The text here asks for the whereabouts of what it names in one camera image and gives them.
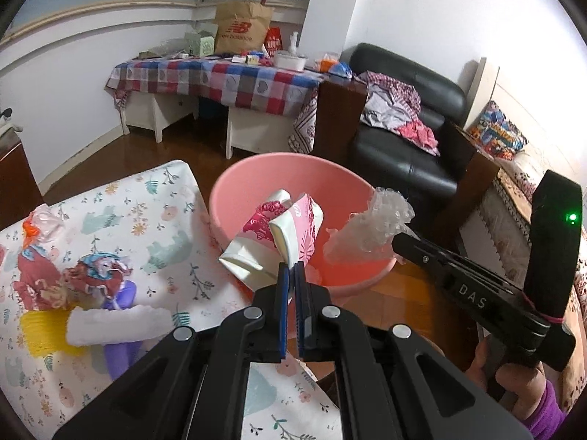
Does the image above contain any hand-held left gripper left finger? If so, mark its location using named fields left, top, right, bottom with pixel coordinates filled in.
left=52, top=261, right=294, bottom=440

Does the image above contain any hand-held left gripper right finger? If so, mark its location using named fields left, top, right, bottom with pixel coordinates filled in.
left=293, top=261, right=535, bottom=440

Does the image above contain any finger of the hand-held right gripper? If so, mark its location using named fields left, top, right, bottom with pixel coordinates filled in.
left=392, top=233, right=460, bottom=267
left=393, top=242, right=452, bottom=287

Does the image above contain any pink white paper carton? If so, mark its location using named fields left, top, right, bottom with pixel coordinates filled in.
left=219, top=188, right=324, bottom=292

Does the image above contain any clear plastic wrap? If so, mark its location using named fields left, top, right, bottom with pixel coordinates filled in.
left=323, top=187, right=416, bottom=265

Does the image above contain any pink plastic basin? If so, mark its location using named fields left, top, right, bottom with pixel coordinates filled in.
left=208, top=155, right=398, bottom=298

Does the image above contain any yellow foam net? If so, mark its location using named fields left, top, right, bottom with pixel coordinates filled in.
left=19, top=311, right=88, bottom=358

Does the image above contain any person's right hand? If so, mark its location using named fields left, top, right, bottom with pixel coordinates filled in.
left=472, top=340, right=551, bottom=422

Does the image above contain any black leather sofa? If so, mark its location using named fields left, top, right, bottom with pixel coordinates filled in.
left=342, top=43, right=467, bottom=221

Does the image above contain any brown side table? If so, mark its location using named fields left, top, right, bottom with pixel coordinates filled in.
left=442, top=119, right=502, bottom=240

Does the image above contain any bed with patterned bedspread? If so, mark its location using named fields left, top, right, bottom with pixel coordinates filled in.
left=459, top=57, right=587, bottom=418

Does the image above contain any pink garment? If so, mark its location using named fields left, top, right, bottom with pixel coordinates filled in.
left=395, top=119, right=441, bottom=157

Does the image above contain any floral table cover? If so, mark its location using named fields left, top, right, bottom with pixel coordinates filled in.
left=0, top=160, right=342, bottom=440

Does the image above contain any colourful printed pillow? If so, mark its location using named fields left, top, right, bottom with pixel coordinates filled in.
left=468, top=101, right=528, bottom=160

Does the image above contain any plaid garment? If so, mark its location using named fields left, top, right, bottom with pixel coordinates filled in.
left=360, top=71, right=423, bottom=130

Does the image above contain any white desk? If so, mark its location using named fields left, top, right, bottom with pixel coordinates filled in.
left=120, top=92, right=295, bottom=160

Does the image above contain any white foam net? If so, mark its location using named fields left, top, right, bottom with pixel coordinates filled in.
left=65, top=306, right=174, bottom=345

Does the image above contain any purple plastic wrapper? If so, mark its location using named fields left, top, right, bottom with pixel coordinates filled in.
left=103, top=279, right=148, bottom=381

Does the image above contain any checkered tablecloth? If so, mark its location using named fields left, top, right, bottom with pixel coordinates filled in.
left=105, top=57, right=324, bottom=154

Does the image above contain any white bowl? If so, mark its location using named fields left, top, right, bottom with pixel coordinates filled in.
left=274, top=51, right=308, bottom=72

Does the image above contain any red crumpled wrapper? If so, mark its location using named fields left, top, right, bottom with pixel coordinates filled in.
left=14, top=243, right=69, bottom=311

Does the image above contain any orange pink plastic bag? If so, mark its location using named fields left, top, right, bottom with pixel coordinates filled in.
left=22, top=204, right=65, bottom=248

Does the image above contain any green box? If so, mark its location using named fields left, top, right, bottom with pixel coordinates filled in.
left=185, top=32, right=216, bottom=56

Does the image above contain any brown paper bag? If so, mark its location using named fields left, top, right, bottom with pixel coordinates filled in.
left=215, top=2, right=274, bottom=56

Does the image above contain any clear plastic packaging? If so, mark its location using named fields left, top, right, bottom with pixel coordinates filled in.
left=150, top=39, right=189, bottom=58

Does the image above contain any brown low cabinet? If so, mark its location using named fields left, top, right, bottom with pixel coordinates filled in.
left=0, top=140, right=45, bottom=231

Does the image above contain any white plastic item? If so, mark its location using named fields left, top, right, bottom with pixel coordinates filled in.
left=0, top=107, right=23, bottom=136

